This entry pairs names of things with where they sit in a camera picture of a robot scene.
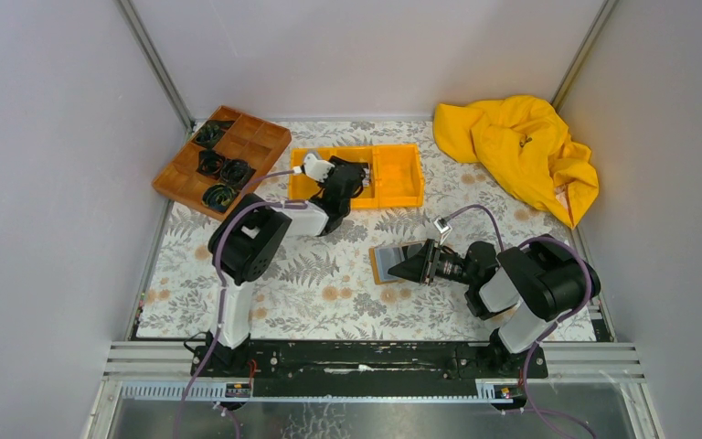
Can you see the yellow bin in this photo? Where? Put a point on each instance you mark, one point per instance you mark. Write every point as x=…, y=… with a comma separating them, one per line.
x=301, y=187
x=364, y=156
x=397, y=176

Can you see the aluminium frame rail front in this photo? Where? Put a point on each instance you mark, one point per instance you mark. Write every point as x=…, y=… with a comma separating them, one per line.
x=162, y=370

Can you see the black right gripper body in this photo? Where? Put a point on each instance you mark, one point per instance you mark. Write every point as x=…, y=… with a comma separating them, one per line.
x=445, y=265

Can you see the yellow middle bin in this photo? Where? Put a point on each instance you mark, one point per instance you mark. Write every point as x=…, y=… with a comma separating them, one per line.
x=364, y=156

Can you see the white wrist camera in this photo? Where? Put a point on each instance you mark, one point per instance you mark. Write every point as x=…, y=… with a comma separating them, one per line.
x=444, y=229
x=315, y=167

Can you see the yellow leather card holder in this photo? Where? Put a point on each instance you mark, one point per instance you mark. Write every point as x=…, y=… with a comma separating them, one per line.
x=379, y=276

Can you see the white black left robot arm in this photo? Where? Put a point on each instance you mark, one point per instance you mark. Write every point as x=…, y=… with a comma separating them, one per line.
x=246, y=242

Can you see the floral patterned table mat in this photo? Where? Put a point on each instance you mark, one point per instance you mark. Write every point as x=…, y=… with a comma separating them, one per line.
x=323, y=288

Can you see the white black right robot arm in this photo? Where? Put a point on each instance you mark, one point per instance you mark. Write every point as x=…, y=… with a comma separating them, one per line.
x=541, y=283

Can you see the dark card in holder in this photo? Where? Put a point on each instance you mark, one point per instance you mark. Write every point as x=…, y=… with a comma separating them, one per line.
x=389, y=256

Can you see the yellow crumpled cloth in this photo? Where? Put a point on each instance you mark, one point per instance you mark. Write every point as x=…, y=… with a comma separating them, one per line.
x=527, y=148

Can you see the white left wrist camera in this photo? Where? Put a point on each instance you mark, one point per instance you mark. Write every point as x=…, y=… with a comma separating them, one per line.
x=315, y=167

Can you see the yellow left bin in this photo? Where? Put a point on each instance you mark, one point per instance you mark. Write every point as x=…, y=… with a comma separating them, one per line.
x=301, y=187

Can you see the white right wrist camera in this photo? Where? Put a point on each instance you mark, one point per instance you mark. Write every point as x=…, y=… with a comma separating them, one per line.
x=444, y=229

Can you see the orange compartment tray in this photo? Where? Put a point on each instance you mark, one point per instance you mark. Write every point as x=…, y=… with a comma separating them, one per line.
x=227, y=151

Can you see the yellow right bin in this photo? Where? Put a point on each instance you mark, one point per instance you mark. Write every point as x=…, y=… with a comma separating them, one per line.
x=397, y=176

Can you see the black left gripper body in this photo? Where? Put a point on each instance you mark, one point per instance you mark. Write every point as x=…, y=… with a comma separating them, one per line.
x=344, y=209

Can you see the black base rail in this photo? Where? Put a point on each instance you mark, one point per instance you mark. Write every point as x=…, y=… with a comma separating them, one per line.
x=305, y=369

